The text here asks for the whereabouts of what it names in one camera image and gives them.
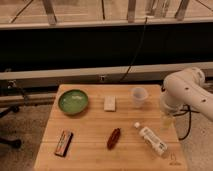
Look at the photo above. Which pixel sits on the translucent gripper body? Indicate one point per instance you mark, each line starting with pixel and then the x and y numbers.
pixel 167 120

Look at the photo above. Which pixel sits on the white sponge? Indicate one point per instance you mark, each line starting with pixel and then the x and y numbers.
pixel 110 103

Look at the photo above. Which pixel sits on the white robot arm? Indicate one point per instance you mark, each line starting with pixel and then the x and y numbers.
pixel 185 87

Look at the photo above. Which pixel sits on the green ceramic bowl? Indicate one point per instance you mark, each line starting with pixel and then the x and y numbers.
pixel 73 101

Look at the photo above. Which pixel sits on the red-brown oblong toy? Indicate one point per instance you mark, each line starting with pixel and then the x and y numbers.
pixel 113 138

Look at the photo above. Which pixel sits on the wooden table board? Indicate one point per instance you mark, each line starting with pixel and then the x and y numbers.
pixel 92 128

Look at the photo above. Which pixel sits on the brown rectangular box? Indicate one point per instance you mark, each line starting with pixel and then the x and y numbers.
pixel 63 143

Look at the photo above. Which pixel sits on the metal frame rail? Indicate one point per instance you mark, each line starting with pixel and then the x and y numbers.
pixel 47 78

